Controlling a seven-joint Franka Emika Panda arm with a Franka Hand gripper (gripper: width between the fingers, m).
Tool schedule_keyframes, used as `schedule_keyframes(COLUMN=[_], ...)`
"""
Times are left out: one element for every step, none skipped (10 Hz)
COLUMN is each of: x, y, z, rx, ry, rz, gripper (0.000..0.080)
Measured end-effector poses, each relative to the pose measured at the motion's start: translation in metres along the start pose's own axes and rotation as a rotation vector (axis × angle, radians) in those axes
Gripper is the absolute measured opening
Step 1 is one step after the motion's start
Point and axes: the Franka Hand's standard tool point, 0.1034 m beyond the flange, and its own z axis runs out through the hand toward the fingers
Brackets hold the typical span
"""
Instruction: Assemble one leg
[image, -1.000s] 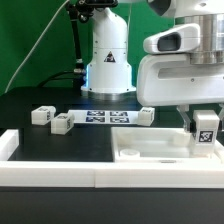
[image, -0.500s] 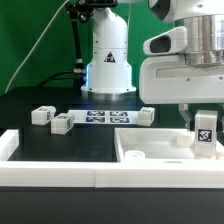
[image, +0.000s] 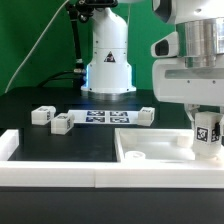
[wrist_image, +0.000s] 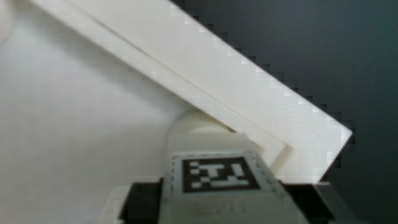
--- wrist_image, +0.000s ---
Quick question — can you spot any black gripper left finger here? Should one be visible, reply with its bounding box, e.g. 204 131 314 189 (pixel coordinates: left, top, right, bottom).
119 180 163 224

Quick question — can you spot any white table leg with tag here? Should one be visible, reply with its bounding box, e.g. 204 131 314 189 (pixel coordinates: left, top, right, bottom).
160 111 309 224

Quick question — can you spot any white square tabletop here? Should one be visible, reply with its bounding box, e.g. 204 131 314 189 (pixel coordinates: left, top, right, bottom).
0 0 350 224

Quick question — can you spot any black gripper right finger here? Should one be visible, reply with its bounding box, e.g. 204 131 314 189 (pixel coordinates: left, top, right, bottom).
282 182 355 224

